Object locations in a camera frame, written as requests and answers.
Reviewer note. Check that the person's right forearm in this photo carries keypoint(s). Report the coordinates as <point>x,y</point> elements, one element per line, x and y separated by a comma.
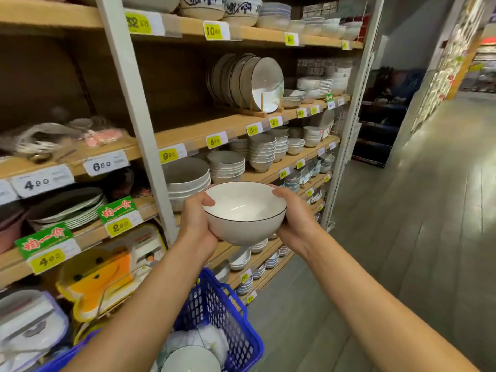
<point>368,306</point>

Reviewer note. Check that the person's right hand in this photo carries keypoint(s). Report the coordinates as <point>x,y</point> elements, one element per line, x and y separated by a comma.
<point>300,224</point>

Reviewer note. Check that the nested row of floral bowls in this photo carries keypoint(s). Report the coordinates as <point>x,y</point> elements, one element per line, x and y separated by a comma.
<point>193,360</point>

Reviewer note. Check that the wooden plate rack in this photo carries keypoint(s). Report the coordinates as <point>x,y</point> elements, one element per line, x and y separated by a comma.
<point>252,113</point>

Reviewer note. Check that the blue patterned white bowl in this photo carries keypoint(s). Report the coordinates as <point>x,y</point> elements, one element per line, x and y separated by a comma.
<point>242,19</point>
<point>201,12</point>

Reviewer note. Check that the green sign price tag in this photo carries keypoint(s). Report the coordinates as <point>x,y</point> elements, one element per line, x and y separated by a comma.
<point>46,259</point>
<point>118,226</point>

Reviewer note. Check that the white price tag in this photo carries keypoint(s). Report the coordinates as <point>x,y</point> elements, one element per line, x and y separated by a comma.
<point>40,182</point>
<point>104,163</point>

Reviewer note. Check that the row of blue grey bowls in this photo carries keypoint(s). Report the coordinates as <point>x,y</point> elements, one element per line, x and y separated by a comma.
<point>292,183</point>

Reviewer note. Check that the yellow price tag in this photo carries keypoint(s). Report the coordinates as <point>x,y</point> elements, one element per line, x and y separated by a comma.
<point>214,141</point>
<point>168,155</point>
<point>213,31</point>
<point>138,23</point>
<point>254,129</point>
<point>275,121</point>

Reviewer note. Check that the dark display rack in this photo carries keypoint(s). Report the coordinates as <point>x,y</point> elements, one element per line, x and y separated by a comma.
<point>383,112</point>

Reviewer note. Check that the distant stocked shelving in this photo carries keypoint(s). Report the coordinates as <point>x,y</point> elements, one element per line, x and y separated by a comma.
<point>445,61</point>

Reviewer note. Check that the white divided kids plate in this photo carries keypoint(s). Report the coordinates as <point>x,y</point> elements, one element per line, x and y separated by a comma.
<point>31,329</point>

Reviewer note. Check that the person's left hand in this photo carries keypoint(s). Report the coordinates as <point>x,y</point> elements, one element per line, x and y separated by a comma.
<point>193,228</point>

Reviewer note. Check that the stack of large white bowls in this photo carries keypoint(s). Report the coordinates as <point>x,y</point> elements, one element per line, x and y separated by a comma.
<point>186,185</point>

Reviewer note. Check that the white black-rimmed floral bowl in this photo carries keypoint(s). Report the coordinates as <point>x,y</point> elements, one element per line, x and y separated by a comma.
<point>244,228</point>

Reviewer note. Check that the row of black-rimmed floral plates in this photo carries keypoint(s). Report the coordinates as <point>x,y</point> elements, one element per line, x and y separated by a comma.
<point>267,85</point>

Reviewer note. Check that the blue shopping basket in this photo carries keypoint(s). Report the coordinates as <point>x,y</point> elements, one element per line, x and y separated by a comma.
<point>217,306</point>

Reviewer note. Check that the stack of large white dishes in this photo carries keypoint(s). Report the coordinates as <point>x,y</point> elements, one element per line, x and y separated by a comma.
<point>155,1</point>

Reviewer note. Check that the stack of pale green plates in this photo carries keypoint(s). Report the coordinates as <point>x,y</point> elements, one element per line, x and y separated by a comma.
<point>66,213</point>

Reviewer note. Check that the person's left forearm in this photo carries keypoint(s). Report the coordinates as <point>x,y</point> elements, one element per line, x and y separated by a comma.
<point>135,321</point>

